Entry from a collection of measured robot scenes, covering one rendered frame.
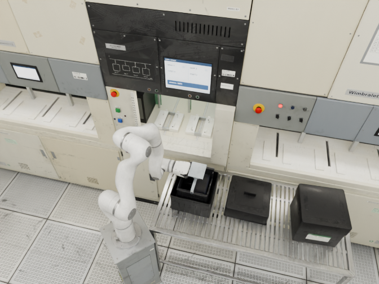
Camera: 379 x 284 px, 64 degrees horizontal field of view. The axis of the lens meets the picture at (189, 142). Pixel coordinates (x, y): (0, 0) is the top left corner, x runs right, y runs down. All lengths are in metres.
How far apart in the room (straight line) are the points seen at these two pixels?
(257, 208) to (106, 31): 1.44
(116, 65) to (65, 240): 1.76
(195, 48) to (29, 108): 1.80
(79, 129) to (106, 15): 1.15
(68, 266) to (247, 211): 1.65
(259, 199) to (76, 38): 1.56
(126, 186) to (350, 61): 1.32
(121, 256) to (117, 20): 1.40
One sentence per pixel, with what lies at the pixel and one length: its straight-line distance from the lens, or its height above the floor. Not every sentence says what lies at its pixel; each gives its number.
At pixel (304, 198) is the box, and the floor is 1.01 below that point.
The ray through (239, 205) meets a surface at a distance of 2.11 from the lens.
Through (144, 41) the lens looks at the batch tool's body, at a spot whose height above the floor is 1.76.
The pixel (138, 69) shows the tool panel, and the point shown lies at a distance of 1.94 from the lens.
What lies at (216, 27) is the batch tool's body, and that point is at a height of 1.89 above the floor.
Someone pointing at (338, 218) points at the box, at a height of 1.01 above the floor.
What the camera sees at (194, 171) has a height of 1.09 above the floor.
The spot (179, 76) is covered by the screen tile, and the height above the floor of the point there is 1.56.
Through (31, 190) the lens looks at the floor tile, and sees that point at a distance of 3.55.
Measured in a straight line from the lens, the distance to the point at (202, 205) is 2.03.
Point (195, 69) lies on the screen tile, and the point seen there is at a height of 1.63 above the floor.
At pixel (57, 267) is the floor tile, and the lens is 3.02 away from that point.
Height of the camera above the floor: 2.64
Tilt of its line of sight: 47 degrees down
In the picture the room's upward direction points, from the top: 1 degrees clockwise
